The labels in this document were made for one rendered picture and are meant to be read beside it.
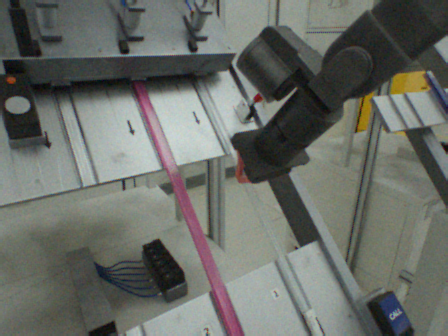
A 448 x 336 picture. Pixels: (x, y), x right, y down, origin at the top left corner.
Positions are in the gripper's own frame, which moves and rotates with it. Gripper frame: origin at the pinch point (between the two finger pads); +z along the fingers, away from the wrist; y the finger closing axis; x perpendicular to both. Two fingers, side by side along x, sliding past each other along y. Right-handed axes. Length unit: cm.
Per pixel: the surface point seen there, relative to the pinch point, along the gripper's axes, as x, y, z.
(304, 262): 15.5, -3.7, 0.6
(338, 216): 10, -85, 68
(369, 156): -5, -81, 35
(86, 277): 1.3, 23.4, 37.9
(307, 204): 7.7, -8.5, -0.6
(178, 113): -13.5, 6.2, 0.6
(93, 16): -27.7, 15.9, -5.3
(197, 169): -70, -81, 176
